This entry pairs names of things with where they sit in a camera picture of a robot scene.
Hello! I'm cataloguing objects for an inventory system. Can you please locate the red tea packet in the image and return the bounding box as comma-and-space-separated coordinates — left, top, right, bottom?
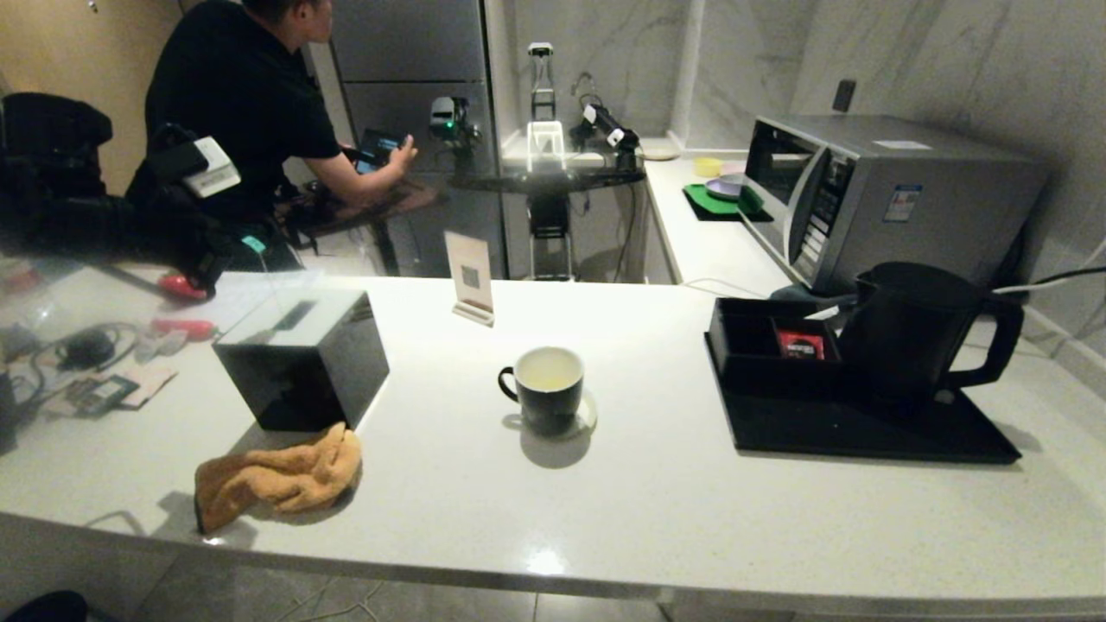
775, 330, 826, 361

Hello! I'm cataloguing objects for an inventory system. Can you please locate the black mug white inside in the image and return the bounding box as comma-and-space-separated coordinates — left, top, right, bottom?
499, 347, 586, 435

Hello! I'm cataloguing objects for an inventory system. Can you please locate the red tomato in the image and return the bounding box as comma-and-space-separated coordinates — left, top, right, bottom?
158, 272, 208, 301

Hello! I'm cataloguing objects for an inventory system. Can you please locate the silver microwave oven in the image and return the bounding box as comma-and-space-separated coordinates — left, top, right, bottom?
743, 112, 1051, 299

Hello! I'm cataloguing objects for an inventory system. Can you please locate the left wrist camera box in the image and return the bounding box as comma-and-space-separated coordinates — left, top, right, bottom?
177, 136, 243, 200

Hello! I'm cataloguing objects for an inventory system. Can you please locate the orange cloth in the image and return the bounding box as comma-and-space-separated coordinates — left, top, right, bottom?
194, 422, 364, 536

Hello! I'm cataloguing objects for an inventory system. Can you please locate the thick white power cable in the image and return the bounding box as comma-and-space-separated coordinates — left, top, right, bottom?
985, 276, 1072, 299

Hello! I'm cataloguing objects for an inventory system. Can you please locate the black computer mouse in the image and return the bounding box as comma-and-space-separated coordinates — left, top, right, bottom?
60, 333, 118, 371

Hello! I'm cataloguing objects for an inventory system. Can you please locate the man in black shirt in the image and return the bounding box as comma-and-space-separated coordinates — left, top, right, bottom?
143, 0, 420, 270

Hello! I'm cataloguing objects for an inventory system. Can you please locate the white base cabinet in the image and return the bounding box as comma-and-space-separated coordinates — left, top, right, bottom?
644, 186, 685, 286

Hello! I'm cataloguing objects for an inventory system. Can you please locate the black table pedestal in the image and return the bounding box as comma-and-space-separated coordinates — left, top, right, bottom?
527, 192, 575, 282

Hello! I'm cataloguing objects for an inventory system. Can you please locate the grey refrigerator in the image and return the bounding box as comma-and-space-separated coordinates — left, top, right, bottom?
320, 0, 511, 279

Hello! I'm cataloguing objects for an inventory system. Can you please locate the open laptop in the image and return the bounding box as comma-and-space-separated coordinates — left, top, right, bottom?
346, 130, 407, 174

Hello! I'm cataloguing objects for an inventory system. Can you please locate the black round tabletop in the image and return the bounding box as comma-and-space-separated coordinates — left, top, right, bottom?
449, 164, 649, 195

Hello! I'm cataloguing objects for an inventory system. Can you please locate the black tissue box white lid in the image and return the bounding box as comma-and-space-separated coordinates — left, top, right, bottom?
213, 288, 391, 433

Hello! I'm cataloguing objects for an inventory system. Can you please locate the QR code table sign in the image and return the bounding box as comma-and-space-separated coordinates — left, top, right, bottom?
445, 232, 498, 329

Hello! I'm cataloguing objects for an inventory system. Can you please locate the small wooden table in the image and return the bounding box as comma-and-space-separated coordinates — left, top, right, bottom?
289, 180, 442, 277

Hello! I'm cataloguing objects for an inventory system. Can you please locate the black power cable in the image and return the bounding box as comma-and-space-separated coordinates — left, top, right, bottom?
1033, 266, 1106, 290

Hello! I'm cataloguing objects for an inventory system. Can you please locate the red chili pepper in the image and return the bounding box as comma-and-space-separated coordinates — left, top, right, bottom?
152, 317, 219, 341

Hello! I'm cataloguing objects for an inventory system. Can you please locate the white glowing frame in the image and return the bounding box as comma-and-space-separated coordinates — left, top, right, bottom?
527, 119, 567, 172

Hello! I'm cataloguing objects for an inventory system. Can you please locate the crumpled white wrapper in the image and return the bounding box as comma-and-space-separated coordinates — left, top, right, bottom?
134, 330, 191, 364

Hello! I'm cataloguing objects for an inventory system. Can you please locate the dark green sachet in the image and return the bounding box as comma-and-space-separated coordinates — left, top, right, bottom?
66, 376, 142, 418

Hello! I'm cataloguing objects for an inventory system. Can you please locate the green mat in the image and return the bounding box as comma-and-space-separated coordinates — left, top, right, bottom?
683, 181, 772, 224

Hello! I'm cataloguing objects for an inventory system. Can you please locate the black serving tray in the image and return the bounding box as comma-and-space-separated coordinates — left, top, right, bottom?
704, 333, 1025, 466

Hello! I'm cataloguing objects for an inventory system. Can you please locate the black compartment organizer box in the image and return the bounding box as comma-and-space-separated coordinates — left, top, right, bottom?
709, 298, 852, 398

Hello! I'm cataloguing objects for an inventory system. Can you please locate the black electric kettle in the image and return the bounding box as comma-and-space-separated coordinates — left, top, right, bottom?
836, 262, 1027, 407

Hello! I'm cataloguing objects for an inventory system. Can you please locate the black device green light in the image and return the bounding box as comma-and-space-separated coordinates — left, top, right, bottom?
430, 95, 480, 152

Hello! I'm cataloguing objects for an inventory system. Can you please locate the black hanging cable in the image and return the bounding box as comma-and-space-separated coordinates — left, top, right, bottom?
613, 180, 642, 282

